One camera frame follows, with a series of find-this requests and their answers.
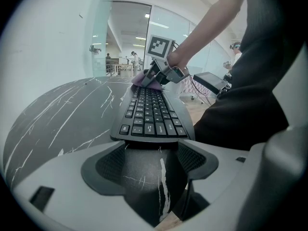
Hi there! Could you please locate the purple cloth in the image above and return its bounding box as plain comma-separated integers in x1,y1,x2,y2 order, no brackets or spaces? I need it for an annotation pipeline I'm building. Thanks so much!
131,68,166,91

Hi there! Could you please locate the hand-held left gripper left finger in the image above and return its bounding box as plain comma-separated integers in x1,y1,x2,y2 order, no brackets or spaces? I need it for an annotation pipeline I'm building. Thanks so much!
13,141,156,231

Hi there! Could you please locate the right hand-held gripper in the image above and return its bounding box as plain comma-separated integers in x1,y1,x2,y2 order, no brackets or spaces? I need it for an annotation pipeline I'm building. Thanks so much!
141,34,191,88

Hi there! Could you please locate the pink checkered box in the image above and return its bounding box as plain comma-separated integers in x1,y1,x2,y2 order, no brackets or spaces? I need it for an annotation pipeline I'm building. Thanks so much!
180,77,210,99

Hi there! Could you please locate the black metal railing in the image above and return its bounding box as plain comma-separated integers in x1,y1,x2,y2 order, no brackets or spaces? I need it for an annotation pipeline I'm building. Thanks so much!
105,58,120,77

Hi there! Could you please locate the person's right hand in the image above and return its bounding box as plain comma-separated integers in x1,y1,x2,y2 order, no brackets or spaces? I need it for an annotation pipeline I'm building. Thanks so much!
167,51,191,69

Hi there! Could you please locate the frosted glass door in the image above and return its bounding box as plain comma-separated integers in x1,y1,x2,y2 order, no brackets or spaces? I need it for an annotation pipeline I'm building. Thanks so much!
92,0,114,77

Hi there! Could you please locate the black keyboard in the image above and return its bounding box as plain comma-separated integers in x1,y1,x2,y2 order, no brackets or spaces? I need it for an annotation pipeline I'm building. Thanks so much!
110,84,195,143

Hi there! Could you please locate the metal door handle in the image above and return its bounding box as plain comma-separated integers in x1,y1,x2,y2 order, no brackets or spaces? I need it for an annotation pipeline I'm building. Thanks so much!
89,44,102,55

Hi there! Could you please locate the small black screen device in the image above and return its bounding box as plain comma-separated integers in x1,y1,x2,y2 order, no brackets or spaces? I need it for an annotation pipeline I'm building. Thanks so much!
193,71,228,95

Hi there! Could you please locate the person's black clothing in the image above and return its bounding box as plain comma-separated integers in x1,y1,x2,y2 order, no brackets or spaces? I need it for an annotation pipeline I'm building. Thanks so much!
193,0,304,151

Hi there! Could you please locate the wooden workbench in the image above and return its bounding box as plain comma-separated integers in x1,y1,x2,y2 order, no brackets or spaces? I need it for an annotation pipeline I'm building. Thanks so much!
114,64,134,78

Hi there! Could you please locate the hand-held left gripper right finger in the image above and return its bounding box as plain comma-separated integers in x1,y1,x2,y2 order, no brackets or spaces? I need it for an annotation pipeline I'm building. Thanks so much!
158,140,268,231

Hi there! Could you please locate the person's right forearm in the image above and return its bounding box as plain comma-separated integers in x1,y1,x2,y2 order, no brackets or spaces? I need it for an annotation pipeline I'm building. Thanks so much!
178,0,248,67

